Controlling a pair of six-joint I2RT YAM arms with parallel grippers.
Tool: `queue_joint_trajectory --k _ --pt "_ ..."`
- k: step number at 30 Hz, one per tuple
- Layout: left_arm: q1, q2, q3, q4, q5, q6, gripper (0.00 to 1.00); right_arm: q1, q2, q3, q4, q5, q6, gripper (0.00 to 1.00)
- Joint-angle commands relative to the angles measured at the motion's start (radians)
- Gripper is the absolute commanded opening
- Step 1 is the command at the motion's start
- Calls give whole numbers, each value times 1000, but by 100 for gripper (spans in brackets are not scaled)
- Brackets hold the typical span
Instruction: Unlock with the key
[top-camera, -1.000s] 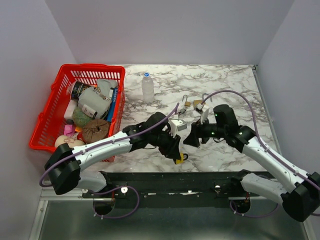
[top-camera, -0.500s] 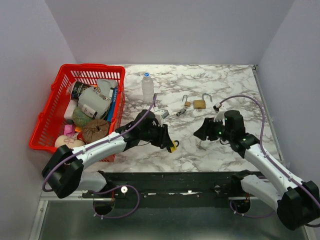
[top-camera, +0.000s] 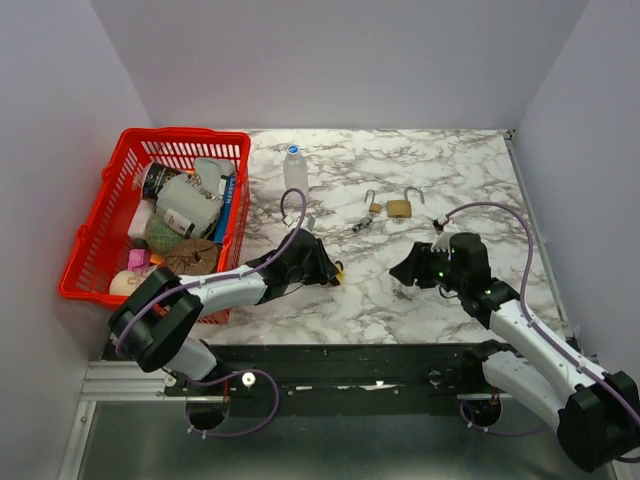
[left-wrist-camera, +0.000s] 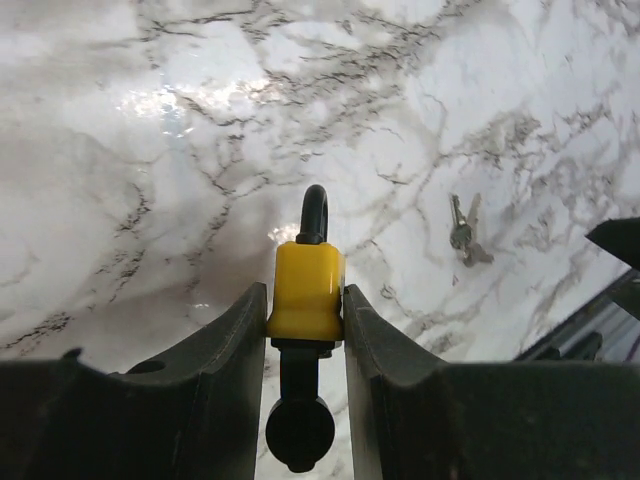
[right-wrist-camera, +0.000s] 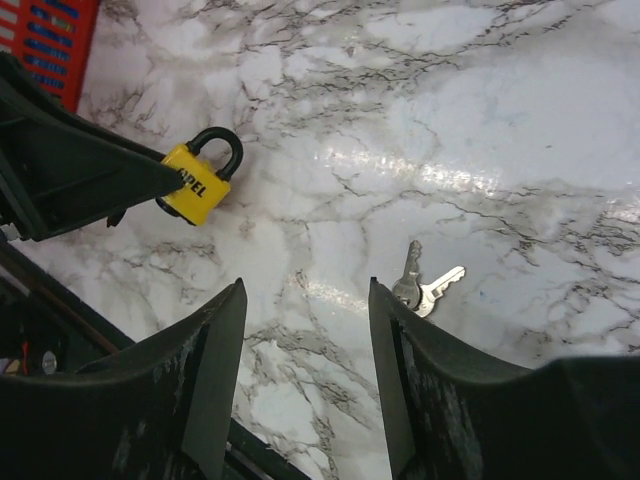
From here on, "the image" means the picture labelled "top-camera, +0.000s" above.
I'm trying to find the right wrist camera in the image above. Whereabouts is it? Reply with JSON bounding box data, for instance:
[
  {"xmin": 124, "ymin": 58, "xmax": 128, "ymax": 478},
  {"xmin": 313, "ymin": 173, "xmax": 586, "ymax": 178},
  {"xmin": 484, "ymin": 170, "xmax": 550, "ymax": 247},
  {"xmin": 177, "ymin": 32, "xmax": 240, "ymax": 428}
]
[{"xmin": 431, "ymin": 215, "xmax": 459, "ymax": 252}]

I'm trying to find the panda keychain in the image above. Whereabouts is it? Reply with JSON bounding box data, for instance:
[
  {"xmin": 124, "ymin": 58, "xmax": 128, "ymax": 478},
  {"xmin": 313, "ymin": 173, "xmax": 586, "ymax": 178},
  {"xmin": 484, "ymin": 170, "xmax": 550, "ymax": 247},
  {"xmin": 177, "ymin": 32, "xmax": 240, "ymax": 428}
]
[{"xmin": 352, "ymin": 215, "xmax": 374, "ymax": 233}]

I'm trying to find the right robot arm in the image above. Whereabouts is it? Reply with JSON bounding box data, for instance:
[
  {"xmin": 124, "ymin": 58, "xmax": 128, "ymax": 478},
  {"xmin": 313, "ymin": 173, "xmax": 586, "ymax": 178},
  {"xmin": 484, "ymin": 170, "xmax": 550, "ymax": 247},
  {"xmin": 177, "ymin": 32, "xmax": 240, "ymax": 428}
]
[{"xmin": 390, "ymin": 232, "xmax": 639, "ymax": 472}]

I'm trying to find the green round sponge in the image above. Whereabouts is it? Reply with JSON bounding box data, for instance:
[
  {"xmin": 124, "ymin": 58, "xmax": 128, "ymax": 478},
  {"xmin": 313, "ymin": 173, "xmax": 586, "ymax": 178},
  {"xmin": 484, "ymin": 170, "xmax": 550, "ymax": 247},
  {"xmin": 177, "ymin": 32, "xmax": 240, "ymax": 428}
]
[{"xmin": 144, "ymin": 214, "xmax": 186, "ymax": 255}]

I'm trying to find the grey crumpled bag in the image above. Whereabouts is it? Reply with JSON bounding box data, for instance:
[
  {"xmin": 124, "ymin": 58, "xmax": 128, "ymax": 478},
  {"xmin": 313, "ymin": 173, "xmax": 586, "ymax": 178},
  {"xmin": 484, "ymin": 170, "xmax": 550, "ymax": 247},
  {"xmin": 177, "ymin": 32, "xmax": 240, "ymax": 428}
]
[{"xmin": 156, "ymin": 157, "xmax": 236, "ymax": 238}]

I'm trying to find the left aluminium profile rail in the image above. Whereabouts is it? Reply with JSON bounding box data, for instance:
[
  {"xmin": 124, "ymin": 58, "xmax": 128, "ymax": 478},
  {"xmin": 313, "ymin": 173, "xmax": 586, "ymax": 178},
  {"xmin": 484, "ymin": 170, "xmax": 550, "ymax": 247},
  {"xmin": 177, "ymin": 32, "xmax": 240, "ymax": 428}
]
[{"xmin": 79, "ymin": 360, "xmax": 174, "ymax": 400}]

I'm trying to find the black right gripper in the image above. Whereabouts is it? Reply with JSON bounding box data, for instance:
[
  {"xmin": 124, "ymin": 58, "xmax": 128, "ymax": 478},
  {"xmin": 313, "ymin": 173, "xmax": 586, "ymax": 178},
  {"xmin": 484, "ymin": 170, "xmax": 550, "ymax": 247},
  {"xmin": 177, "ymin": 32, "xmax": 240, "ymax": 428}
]
[{"xmin": 388, "ymin": 240, "xmax": 467, "ymax": 292}]

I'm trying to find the blue tube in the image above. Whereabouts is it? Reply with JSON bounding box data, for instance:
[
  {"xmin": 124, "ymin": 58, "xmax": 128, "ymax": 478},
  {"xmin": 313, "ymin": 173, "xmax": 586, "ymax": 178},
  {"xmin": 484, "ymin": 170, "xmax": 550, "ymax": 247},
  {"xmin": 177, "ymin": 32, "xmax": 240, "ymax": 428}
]
[{"xmin": 211, "ymin": 175, "xmax": 236, "ymax": 245}]

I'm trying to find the white small bottle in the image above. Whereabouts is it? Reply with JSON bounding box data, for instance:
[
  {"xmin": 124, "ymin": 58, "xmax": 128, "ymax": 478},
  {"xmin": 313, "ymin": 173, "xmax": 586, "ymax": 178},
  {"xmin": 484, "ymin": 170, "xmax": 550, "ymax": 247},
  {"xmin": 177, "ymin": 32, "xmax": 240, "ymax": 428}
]
[{"xmin": 162, "ymin": 208, "xmax": 195, "ymax": 238}]

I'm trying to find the large brass padlock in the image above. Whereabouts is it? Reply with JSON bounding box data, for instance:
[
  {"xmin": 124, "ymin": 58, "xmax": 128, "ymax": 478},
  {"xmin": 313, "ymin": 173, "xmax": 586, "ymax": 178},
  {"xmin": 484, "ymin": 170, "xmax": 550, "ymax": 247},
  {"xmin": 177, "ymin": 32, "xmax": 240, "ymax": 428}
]
[{"xmin": 386, "ymin": 186, "xmax": 425, "ymax": 220}]

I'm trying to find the clear water bottle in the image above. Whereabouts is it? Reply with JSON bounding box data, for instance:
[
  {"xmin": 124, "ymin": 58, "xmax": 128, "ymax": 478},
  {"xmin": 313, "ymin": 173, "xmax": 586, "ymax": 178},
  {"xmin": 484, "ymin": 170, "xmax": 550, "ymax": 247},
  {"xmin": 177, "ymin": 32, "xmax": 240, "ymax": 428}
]
[{"xmin": 283, "ymin": 144, "xmax": 309, "ymax": 197}]

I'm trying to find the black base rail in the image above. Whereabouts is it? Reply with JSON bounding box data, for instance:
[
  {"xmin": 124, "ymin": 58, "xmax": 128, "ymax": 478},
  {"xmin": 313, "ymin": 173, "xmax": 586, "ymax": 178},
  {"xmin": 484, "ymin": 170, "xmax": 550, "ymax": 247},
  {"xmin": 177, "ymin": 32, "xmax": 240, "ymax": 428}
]
[{"xmin": 165, "ymin": 344, "xmax": 492, "ymax": 419}]

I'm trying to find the yellow black padlock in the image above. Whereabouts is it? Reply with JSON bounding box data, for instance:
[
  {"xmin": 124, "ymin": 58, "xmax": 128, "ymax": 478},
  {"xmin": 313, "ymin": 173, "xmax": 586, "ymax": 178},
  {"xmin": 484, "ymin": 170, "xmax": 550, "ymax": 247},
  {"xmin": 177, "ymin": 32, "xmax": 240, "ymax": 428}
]
[{"xmin": 333, "ymin": 260, "xmax": 345, "ymax": 286}]

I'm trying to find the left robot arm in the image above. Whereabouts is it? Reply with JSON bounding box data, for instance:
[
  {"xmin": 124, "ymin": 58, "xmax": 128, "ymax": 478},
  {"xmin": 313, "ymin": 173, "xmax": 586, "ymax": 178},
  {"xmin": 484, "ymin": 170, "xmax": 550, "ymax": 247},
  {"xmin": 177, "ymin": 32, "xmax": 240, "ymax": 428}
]
[{"xmin": 109, "ymin": 229, "xmax": 344, "ymax": 395}]

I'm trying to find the pink small box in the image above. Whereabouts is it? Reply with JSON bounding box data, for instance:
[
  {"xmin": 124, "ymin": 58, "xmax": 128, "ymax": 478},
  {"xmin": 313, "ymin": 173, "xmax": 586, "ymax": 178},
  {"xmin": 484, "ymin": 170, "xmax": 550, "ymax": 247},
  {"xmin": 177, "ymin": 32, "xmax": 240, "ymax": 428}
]
[{"xmin": 127, "ymin": 248, "xmax": 151, "ymax": 273}]

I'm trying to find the small brass padlock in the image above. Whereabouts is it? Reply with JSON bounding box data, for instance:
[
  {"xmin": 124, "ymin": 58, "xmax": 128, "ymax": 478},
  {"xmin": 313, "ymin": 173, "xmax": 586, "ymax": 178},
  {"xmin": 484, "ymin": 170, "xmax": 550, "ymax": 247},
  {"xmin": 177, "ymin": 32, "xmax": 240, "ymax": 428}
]
[{"xmin": 364, "ymin": 189, "xmax": 382, "ymax": 215}]

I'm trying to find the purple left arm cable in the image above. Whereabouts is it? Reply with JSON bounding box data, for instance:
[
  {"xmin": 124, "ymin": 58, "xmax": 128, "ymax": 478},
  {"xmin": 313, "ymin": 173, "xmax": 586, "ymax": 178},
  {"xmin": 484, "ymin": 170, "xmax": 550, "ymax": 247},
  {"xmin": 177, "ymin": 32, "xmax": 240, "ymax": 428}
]
[{"xmin": 113, "ymin": 188, "xmax": 307, "ymax": 359}]

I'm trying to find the red plastic basket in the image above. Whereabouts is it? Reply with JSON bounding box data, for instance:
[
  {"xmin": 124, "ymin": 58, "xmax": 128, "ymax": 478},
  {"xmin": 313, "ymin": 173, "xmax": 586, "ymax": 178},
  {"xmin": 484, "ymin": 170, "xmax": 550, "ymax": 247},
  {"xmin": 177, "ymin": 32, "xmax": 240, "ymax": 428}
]
[{"xmin": 57, "ymin": 126, "xmax": 251, "ymax": 311}]

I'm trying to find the brown round object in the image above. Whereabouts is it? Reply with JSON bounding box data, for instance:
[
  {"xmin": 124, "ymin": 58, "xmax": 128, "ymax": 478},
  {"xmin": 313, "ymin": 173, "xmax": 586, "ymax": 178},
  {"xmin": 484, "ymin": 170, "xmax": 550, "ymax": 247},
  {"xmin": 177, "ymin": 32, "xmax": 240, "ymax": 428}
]
[{"xmin": 165, "ymin": 238, "xmax": 221, "ymax": 276}]

